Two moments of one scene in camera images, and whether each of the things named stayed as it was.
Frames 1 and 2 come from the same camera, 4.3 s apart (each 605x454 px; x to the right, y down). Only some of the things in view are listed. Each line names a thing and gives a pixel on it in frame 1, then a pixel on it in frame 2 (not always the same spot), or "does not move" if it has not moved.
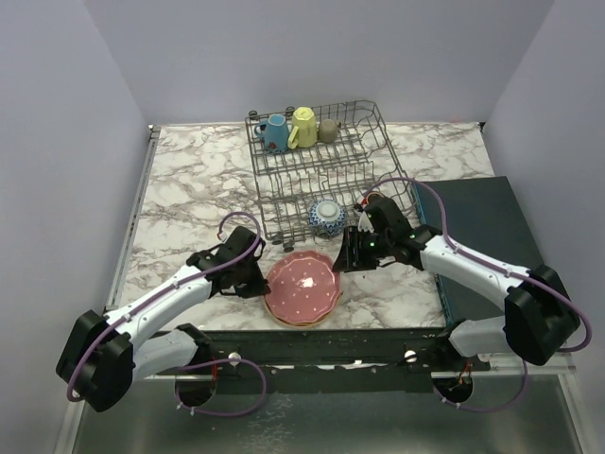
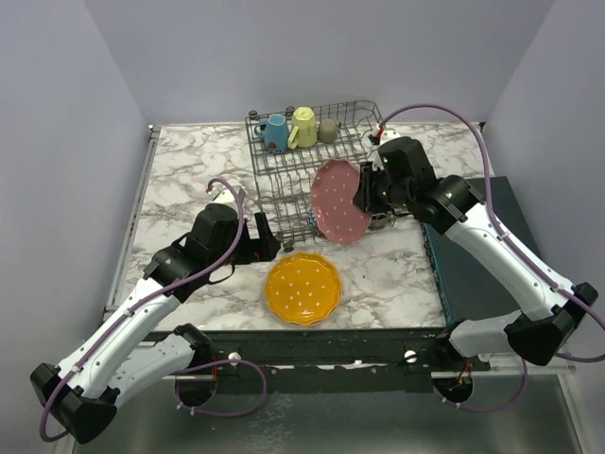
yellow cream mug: x=304 y=132 does not move
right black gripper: x=351 y=258 to x=364 y=197
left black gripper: x=258 y=287 to x=263 y=249
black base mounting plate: x=335 y=360 does not move
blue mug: x=275 y=133 does not move
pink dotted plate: x=303 y=288 to x=337 y=215
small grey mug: x=327 y=130 does not move
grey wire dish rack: x=313 y=164 does not move
